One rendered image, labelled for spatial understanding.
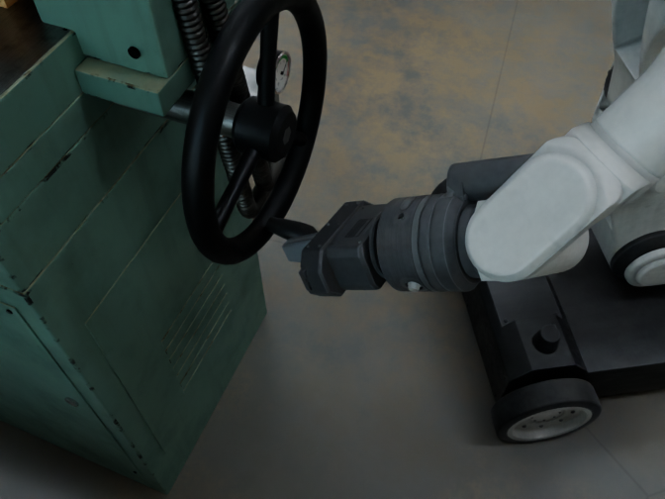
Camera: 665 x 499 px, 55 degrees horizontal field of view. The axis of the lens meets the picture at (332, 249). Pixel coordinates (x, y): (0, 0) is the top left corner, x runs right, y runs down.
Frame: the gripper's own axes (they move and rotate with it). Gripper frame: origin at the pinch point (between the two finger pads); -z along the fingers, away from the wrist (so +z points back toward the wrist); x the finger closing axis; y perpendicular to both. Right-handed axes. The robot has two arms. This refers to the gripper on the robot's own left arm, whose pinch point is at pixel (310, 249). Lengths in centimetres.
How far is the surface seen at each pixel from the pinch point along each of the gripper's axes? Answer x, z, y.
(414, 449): 27, -23, -66
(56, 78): -6.7, -14.4, 24.6
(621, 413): 55, 9, -79
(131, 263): -1.7, -28.6, 0.1
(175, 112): 1.0, -10.3, 16.9
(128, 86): -3.6, -9.4, 21.5
